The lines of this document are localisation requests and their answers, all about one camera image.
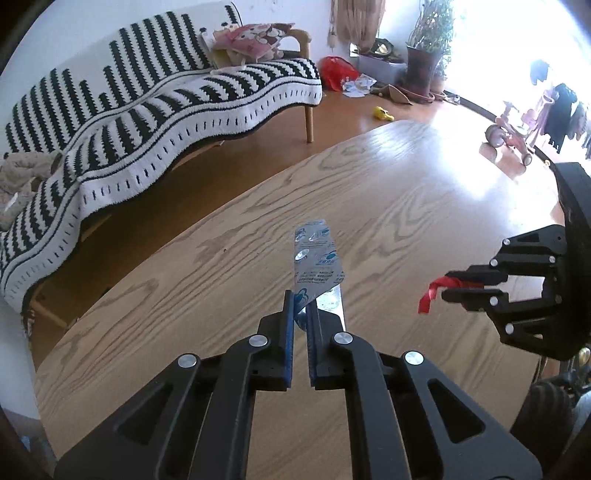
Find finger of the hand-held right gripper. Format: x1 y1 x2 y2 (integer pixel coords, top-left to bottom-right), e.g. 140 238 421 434
441 281 570 357
445 224 567 289

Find pink printed cushion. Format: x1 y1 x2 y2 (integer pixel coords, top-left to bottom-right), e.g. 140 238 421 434
212 22 295 64

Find red plastic bag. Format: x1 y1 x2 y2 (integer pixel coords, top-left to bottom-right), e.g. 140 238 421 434
320 56 361 90

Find wooden sofa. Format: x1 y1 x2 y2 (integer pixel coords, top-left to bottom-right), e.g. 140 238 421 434
0 4 324 333

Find beige plush toy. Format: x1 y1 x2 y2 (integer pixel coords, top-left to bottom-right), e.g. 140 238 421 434
0 150 63 232

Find silver blister pack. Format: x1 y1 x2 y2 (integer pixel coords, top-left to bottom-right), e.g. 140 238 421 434
292 219 346 333

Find white box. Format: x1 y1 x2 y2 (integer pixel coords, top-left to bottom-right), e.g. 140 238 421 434
358 53 409 85

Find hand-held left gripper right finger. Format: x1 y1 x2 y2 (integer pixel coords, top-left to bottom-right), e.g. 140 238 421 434
305 300 542 480

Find scattered white papers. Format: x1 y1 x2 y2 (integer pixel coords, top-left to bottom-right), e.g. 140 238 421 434
342 74 377 99

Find pink tricycle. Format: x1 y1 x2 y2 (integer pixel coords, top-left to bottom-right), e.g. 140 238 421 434
485 102 542 165

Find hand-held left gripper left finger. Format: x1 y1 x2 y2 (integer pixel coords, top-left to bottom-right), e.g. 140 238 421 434
54 291 296 480

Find red ribbon scrap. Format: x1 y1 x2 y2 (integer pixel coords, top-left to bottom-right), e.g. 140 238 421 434
418 276 462 315

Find dark round object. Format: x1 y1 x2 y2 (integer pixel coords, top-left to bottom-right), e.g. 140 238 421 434
510 376 591 462

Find brown slipper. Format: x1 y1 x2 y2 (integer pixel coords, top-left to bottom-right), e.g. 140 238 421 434
369 83 413 105

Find checked beige curtain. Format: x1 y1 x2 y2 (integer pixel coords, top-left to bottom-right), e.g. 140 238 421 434
335 0 386 49

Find hanging dark clothes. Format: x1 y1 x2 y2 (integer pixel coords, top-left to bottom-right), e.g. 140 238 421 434
530 60 591 158

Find potted plant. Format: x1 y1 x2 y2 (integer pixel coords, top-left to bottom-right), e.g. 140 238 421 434
405 0 456 101

